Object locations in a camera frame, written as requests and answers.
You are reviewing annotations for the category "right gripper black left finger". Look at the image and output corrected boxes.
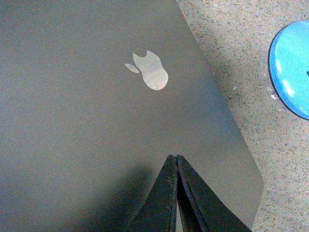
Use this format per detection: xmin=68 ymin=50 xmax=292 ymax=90
xmin=130 ymin=156 xmax=178 ymax=232

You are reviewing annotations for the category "silver laptop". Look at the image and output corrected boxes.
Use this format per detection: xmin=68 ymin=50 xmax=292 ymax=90
xmin=0 ymin=0 xmax=263 ymax=232

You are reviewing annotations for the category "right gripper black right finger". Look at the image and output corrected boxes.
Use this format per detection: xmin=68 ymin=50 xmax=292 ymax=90
xmin=177 ymin=155 xmax=251 ymax=232

